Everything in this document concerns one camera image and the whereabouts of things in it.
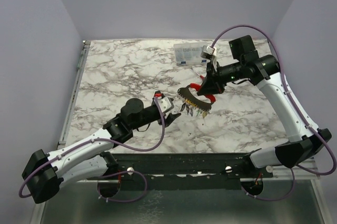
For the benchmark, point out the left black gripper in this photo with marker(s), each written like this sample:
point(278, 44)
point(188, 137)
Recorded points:
point(170, 118)

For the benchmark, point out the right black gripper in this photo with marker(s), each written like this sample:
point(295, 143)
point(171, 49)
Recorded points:
point(213, 79)

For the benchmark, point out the yellow key tag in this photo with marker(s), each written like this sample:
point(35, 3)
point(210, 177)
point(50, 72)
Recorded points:
point(204, 114)

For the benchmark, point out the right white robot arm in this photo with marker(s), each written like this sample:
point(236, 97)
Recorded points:
point(264, 72)

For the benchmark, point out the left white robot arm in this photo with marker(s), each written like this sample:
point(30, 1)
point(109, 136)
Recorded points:
point(46, 173)

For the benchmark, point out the red blue screwdriver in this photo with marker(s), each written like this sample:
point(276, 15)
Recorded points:
point(198, 74)

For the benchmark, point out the clear plastic screw box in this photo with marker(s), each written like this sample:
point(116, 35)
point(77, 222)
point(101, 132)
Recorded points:
point(189, 53)

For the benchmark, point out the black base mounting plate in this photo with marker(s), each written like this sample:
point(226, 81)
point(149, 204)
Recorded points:
point(171, 162)

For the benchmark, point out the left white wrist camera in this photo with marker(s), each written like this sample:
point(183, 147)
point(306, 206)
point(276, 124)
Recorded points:
point(165, 103)

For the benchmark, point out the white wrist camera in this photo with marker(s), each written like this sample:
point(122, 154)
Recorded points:
point(210, 53)
point(165, 103)

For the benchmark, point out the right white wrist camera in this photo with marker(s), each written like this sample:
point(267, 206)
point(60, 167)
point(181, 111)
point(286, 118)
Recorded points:
point(210, 53)

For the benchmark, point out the left side metal rail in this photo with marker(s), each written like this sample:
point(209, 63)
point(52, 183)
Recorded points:
point(71, 106)

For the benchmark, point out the aluminium frame rail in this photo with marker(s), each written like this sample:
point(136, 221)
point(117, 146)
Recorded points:
point(289, 171)

